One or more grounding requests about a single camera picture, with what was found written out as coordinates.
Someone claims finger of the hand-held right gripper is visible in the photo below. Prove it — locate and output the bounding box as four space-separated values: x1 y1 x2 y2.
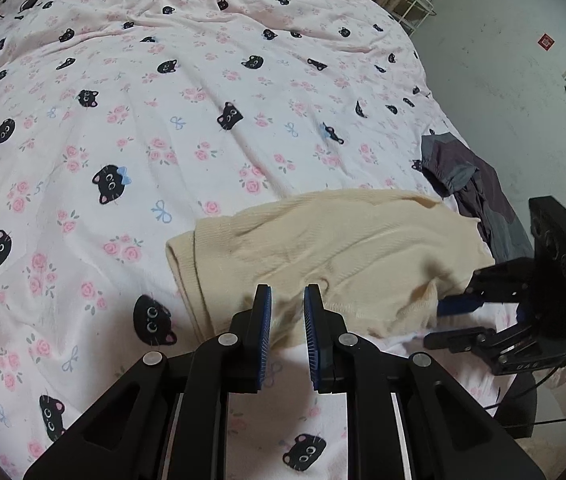
423 322 531 361
436 257 536 318

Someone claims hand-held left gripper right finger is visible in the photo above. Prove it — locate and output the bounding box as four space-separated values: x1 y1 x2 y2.
303 284 546 480

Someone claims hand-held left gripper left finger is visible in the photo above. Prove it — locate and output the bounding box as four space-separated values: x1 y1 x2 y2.
23 284 273 480

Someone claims cream knit sweater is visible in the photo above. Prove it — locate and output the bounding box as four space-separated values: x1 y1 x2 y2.
165 189 496 351

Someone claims grey purple jacket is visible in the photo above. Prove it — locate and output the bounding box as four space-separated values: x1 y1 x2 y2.
420 130 536 261

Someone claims pink cat-print duvet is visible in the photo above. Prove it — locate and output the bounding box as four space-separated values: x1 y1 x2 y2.
0 0 566 480

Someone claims white shelf rack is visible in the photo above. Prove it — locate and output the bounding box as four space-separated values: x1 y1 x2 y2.
390 0 436 36

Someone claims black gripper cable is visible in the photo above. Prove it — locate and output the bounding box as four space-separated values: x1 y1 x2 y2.
483 360 566 427

